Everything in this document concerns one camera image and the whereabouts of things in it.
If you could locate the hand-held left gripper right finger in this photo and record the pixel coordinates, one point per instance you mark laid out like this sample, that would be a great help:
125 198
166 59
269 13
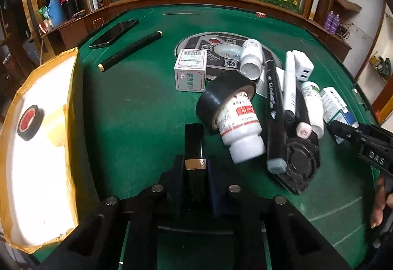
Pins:
215 184

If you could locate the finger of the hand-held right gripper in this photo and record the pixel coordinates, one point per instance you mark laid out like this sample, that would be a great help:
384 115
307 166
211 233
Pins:
345 133

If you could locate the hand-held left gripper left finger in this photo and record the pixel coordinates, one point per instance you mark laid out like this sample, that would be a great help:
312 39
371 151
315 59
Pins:
179 178

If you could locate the short black rod gold band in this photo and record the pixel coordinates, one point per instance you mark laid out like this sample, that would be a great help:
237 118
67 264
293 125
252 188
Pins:
195 144

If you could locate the white bottle green label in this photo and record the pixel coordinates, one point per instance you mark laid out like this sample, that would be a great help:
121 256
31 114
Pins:
314 107

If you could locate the black round plastic device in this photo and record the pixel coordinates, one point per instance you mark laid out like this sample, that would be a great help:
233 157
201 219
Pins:
299 162

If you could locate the white medicine bottle red label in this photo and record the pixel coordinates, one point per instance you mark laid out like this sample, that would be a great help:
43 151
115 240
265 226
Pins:
239 131

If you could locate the white USB charger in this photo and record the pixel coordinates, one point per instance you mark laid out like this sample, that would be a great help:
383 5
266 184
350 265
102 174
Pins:
302 64

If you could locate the black tape roll white core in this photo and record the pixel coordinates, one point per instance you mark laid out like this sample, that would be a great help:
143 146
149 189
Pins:
215 95

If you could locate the plain white medicine bottle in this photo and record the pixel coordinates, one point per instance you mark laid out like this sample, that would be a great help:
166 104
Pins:
251 55

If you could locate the yellow-rimmed white tray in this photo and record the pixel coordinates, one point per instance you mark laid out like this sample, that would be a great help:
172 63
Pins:
40 165

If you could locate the black tape roll red core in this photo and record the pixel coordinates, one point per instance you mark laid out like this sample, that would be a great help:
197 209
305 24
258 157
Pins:
21 131

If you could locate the person's right hand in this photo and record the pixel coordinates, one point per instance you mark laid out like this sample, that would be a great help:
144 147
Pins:
379 205

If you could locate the white black marker pen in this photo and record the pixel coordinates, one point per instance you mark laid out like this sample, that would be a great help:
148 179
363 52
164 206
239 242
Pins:
291 82

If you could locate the green power tool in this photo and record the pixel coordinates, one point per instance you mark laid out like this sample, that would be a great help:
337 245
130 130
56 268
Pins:
382 62

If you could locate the wooden low cabinet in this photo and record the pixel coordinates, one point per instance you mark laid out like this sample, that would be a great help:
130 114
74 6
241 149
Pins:
334 42

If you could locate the white grey medicine box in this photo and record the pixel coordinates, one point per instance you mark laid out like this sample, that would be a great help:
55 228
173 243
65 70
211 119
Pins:
190 79

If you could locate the purple bottle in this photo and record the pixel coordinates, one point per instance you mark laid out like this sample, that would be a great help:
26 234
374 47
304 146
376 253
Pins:
336 24
329 21

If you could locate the mahjong table centre panel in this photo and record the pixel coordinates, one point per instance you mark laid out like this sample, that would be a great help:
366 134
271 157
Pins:
211 49

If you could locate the long black rod gold ends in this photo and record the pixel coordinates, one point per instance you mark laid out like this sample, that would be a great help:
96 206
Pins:
130 50

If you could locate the red white small item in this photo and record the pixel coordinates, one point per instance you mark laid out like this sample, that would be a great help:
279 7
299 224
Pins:
261 14

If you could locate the black smartphone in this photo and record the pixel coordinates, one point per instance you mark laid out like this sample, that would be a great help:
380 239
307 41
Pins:
113 34

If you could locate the wooden sideboard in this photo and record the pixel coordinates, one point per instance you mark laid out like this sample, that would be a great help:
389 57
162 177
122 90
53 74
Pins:
73 30

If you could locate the steel tumbler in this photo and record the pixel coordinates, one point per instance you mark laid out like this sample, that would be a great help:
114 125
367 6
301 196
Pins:
89 2

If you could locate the black thermos jug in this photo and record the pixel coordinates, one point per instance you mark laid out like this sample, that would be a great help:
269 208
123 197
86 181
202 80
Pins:
70 6

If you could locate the blue thermos jug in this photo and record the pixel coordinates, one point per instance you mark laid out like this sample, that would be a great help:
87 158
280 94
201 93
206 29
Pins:
56 15

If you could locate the small green packet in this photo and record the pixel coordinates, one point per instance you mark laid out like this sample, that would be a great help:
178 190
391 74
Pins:
43 13

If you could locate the wooden wall shelf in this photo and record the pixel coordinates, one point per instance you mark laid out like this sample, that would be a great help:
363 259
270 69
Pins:
348 5

